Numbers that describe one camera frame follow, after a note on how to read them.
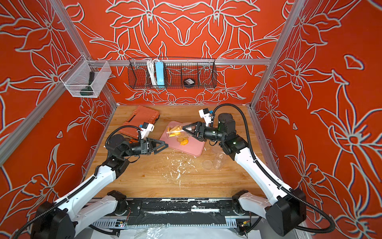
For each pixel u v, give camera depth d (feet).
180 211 2.39
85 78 2.95
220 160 2.61
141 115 3.55
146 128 2.11
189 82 3.12
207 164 2.87
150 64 2.87
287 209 1.22
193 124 2.00
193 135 1.91
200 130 1.93
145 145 1.87
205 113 2.11
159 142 1.97
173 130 2.12
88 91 2.59
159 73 2.95
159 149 2.20
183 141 3.19
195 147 3.15
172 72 3.26
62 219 1.25
